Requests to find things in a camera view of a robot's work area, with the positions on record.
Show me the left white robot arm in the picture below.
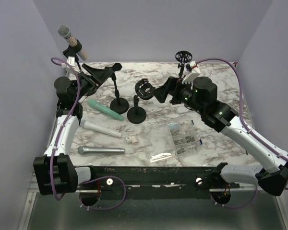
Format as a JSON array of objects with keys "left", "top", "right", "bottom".
[{"left": 33, "top": 63, "right": 122, "bottom": 197}]

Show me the black mounting rail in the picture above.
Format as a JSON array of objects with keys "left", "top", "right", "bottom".
[{"left": 79, "top": 163, "right": 239, "bottom": 200}]

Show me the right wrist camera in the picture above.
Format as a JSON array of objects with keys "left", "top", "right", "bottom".
[{"left": 182, "top": 61, "right": 201, "bottom": 84}]

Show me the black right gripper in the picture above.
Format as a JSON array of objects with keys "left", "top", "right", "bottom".
[{"left": 151, "top": 76, "right": 205, "bottom": 115}]

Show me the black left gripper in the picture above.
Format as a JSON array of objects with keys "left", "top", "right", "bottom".
[{"left": 72, "top": 63, "right": 112, "bottom": 102}]

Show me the silver grey microphone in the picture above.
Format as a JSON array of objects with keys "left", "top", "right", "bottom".
[{"left": 77, "top": 146, "right": 125, "bottom": 155}]

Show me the round base shock mount stand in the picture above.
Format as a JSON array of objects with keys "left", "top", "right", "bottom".
[{"left": 126, "top": 78, "right": 156, "bottom": 124}]

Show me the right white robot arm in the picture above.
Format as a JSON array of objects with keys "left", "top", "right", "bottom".
[{"left": 151, "top": 77, "right": 288, "bottom": 196}]

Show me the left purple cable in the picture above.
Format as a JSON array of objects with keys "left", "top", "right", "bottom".
[{"left": 49, "top": 57, "right": 127, "bottom": 211}]

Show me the purple cable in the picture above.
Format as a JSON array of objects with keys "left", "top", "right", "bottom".
[
  {"left": 49, "top": 57, "right": 127, "bottom": 211},
  {"left": 195, "top": 57, "right": 288, "bottom": 208}
]

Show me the white microphone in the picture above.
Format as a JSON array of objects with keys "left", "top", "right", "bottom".
[{"left": 80, "top": 120, "right": 122, "bottom": 138}]

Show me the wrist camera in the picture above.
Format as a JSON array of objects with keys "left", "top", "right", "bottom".
[
  {"left": 61, "top": 56, "right": 80, "bottom": 73},
  {"left": 182, "top": 61, "right": 201, "bottom": 84}
]

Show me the round base clip stand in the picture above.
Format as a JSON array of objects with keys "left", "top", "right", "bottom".
[
  {"left": 63, "top": 39, "right": 82, "bottom": 71},
  {"left": 110, "top": 74, "right": 129, "bottom": 115}
]

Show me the mint green microphone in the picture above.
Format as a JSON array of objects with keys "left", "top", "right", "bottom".
[{"left": 87, "top": 99, "right": 124, "bottom": 121}]

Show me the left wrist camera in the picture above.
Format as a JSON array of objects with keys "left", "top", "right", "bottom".
[{"left": 61, "top": 56, "right": 80, "bottom": 73}]

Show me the small white plastic block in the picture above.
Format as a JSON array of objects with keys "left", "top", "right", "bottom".
[{"left": 125, "top": 136, "right": 138, "bottom": 144}]

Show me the black tripod microphone stand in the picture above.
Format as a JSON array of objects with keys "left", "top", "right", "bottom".
[{"left": 175, "top": 50, "right": 192, "bottom": 79}]

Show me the clear plastic bag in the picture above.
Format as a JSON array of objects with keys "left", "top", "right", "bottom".
[{"left": 149, "top": 152, "right": 173, "bottom": 163}]

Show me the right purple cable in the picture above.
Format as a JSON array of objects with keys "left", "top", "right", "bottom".
[{"left": 195, "top": 57, "right": 288, "bottom": 208}]

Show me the clear plastic screw box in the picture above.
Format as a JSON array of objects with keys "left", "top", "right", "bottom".
[{"left": 147, "top": 118, "right": 204, "bottom": 163}]

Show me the glitter microphone silver head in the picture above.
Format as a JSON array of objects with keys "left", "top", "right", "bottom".
[{"left": 58, "top": 25, "right": 88, "bottom": 60}]

